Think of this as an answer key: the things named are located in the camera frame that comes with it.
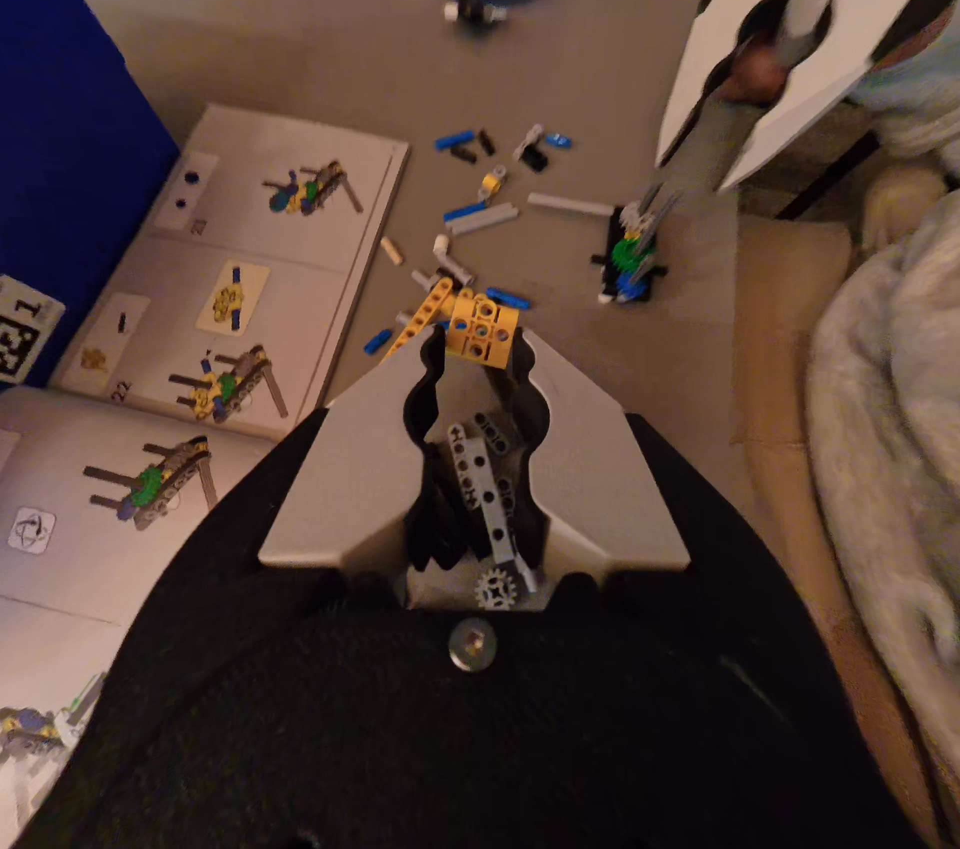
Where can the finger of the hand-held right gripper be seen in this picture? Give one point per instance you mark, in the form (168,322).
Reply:
(863,31)
(721,23)

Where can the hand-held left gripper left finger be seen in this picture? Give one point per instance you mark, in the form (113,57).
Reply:
(353,481)

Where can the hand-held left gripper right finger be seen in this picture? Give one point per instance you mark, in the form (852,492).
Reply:
(608,481)

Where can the yellow square lego block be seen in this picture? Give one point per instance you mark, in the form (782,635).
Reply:
(481,330)

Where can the lego gear assembly with axles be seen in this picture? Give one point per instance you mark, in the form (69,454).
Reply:
(630,256)

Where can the grey holed lego liftarm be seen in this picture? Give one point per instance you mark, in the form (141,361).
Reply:
(481,488)

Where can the short blue lego pin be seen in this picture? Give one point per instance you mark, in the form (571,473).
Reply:
(378,340)
(557,140)

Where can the small grey lego gear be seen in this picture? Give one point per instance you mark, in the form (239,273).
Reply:
(496,587)

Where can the long yellow lego beam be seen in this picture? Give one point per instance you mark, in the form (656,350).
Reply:
(424,319)

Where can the long blue lego pin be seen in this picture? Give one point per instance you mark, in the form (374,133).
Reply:
(509,298)
(455,140)
(466,211)

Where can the light grey lego connector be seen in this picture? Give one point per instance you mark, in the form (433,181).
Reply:
(527,138)

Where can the black lego connector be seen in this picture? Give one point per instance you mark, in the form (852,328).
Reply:
(534,159)

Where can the tan lego pin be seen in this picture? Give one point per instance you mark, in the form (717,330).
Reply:
(392,249)

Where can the long grey lego axle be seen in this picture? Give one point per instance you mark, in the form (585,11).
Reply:
(570,203)

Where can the grey angled lego connector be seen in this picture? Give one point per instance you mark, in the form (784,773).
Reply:
(456,267)

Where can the lego instruction booklet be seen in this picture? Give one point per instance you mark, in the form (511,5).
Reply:
(301,241)

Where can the white lego connector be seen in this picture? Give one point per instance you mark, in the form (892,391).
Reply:
(441,243)

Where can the black lego pin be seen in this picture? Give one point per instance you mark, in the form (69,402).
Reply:
(486,141)
(463,153)

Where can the short grey lego axle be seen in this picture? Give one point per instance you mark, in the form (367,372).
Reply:
(499,211)
(488,222)

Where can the black metal bar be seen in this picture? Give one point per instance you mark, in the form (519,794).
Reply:
(825,181)

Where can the beige sofa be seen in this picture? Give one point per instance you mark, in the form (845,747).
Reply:
(781,339)

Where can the yellow connector with grey pins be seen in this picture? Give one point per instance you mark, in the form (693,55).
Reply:
(492,182)

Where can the grey fuzzy blanket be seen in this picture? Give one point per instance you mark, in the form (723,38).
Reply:
(885,414)

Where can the white black patterned tag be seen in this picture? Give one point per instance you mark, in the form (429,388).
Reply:
(23,339)

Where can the blue plastic box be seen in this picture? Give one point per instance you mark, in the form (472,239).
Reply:
(75,151)

